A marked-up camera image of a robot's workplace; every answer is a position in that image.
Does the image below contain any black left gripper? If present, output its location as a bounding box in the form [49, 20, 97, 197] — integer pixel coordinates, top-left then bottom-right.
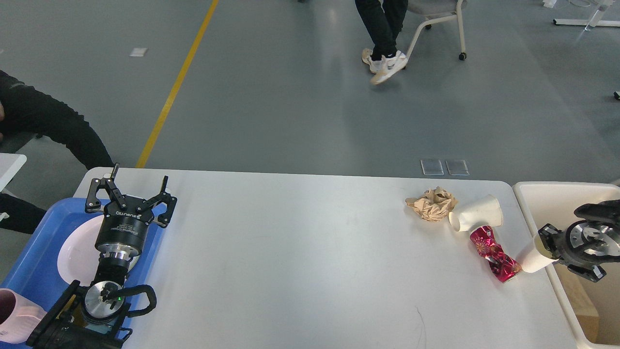
[85, 164, 178, 260]

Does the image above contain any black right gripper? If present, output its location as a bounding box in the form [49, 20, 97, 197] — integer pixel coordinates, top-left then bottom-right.
[538, 220, 620, 283]

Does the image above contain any white paper cup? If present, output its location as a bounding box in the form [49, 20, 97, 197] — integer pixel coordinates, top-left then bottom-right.
[514, 235, 558, 273]
[448, 194, 503, 232]

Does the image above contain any crushed red can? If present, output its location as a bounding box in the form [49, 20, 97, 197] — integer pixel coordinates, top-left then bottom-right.
[470, 225, 522, 283]

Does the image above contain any pink plate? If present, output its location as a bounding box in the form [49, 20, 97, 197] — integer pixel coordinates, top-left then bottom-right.
[57, 214, 135, 287]

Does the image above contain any brown paper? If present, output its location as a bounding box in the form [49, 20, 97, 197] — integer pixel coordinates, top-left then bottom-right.
[405, 186, 459, 222]

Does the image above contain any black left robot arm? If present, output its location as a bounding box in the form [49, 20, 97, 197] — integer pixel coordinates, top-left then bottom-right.
[26, 164, 177, 349]

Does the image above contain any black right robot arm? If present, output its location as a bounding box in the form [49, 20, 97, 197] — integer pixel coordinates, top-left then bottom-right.
[538, 200, 620, 283]

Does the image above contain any beige plastic bin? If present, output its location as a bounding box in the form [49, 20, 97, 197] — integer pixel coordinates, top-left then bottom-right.
[513, 182, 620, 349]

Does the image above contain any white paper cup lying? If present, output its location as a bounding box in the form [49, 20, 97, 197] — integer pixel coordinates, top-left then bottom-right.
[448, 194, 503, 232]

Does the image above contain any blue plastic tray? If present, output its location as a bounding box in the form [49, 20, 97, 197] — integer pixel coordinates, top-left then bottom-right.
[1, 198, 163, 349]

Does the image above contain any white side table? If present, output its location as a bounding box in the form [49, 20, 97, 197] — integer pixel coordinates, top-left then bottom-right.
[0, 153, 27, 191]

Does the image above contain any seated person in black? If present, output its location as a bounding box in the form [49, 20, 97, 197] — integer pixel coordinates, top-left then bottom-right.
[0, 71, 114, 234]

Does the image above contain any metal floor plate right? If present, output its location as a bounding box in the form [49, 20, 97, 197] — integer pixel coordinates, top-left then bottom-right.
[445, 159, 470, 176]

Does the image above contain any metal floor plate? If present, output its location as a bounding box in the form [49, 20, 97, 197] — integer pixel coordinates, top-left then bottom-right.
[445, 159, 470, 176]
[420, 159, 445, 176]

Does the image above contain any pink mug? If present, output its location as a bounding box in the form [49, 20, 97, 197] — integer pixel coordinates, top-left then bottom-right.
[0, 288, 47, 343]

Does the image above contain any metal floor plate left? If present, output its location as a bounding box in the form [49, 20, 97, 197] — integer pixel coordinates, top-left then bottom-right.
[420, 159, 445, 176]

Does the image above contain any white floor stand base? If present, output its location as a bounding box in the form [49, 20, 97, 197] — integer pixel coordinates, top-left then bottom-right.
[541, 0, 620, 31]

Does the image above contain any white rolling chair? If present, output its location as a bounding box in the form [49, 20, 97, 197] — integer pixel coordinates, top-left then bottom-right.
[406, 0, 467, 61]

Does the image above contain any person with white sneakers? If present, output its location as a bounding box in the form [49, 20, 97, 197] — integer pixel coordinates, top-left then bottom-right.
[354, 0, 409, 85]

